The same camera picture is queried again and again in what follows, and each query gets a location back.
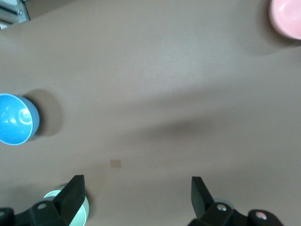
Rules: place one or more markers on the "pink bowl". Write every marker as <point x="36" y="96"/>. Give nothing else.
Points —
<point x="287" y="18"/>

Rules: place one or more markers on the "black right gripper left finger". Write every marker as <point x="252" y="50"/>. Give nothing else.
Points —
<point x="70" y="200"/>

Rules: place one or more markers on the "metal frame corner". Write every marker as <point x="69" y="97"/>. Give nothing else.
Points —
<point x="13" y="14"/>

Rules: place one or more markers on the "small brown tape square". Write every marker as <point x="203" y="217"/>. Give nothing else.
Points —
<point x="115" y="163"/>

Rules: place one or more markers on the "green bowl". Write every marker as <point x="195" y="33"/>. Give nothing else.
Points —
<point x="81" y="215"/>

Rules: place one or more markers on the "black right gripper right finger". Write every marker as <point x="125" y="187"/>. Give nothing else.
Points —
<point x="202" y="202"/>

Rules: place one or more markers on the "blue bowl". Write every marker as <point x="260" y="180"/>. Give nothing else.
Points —
<point x="14" y="117"/>

